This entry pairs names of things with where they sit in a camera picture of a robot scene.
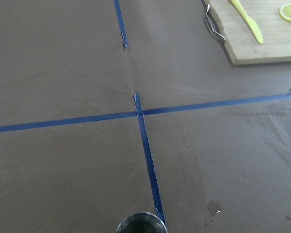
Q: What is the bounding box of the blue tape line crosswise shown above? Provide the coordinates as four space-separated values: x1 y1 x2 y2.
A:
0 93 291 133

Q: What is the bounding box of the steel double jigger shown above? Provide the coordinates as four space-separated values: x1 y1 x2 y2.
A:
115 212 168 233

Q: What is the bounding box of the bamboo cutting board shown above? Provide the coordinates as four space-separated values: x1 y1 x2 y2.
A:
205 0 291 65

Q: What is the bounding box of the blue tape line lengthwise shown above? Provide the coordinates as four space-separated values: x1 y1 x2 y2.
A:
114 0 166 225

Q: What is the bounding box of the yellow plastic knife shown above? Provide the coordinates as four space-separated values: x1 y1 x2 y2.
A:
231 0 264 44

